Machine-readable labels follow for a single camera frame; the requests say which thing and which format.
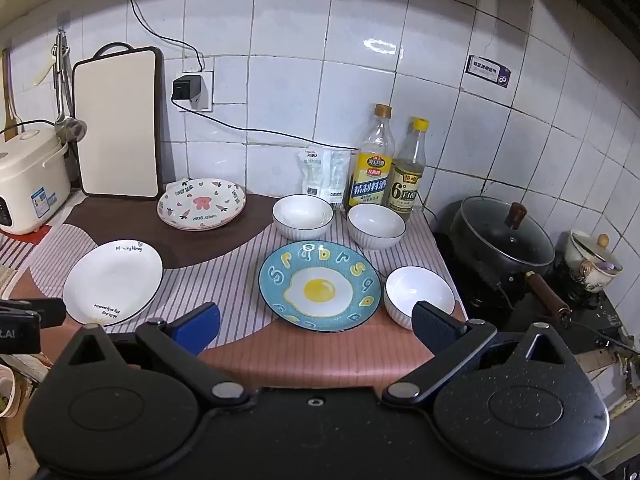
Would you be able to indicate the cooking wine bottle yellow label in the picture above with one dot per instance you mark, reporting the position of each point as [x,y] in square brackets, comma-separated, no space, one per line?
[370,160]

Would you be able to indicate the metal ladle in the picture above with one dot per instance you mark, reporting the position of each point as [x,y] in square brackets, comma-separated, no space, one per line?
[72,130]

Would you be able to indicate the ceramic pot with lid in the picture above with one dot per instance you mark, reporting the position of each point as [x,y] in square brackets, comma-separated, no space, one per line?
[592,265]

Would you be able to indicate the black power adapter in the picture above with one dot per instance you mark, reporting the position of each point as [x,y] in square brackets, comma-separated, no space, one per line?
[187,91]

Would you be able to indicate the white rice paddle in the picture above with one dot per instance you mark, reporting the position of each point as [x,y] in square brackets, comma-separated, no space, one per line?
[42,72]

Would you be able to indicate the striped brown table mat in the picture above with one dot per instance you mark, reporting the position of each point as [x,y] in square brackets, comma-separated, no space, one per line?
[235,280]

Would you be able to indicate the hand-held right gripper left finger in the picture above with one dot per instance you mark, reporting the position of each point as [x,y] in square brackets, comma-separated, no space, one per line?
[200,327]

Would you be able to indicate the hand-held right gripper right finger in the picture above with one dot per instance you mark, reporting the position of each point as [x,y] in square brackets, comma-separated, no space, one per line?
[434,327]

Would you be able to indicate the white cutting board dark frame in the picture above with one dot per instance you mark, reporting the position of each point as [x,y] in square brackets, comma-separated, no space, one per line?
[117,125]

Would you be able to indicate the purple wall sticker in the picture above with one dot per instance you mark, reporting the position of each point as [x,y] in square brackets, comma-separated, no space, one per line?
[487,72]

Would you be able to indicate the vinegar bottle yellow cap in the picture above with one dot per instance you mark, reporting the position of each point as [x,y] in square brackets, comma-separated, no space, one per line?
[406,180]

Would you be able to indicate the white plate with black writing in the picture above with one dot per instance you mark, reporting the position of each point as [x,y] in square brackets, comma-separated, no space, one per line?
[112,280]

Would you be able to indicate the blue fried egg plate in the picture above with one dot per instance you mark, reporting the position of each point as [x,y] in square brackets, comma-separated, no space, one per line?
[320,287]

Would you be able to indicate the white rice cooker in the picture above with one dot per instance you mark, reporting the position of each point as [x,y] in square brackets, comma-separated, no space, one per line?
[27,175]

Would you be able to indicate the white bowl with dark rim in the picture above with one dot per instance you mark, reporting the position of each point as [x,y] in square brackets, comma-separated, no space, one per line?
[302,215]
[415,290]
[376,225]

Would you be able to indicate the pink floral plate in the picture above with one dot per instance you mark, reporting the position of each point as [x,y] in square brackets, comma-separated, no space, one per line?
[205,229]
[202,200]

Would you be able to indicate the black stove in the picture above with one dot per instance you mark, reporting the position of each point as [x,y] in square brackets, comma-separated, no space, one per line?
[530,332]

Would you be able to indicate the white round container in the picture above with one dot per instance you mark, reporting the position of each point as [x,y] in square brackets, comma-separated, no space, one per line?
[6,390]

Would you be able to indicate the white wall socket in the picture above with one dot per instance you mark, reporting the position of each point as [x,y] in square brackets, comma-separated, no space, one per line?
[209,85]

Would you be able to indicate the wooden spatula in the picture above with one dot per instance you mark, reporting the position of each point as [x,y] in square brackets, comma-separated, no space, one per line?
[10,110]

